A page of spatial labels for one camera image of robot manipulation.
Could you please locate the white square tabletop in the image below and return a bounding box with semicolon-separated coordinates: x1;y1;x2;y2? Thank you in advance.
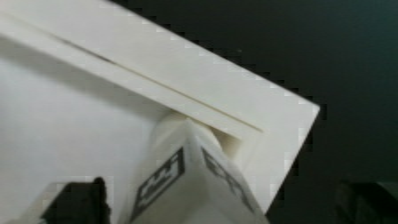
0;36;174;224

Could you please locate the white U-shaped fence obstacle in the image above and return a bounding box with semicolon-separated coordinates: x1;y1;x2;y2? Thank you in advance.
0;0;319;208

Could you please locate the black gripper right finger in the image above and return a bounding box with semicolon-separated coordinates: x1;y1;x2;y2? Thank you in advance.
334;181;398;224

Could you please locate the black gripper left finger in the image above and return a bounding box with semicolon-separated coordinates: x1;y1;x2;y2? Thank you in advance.
42;177;110;224

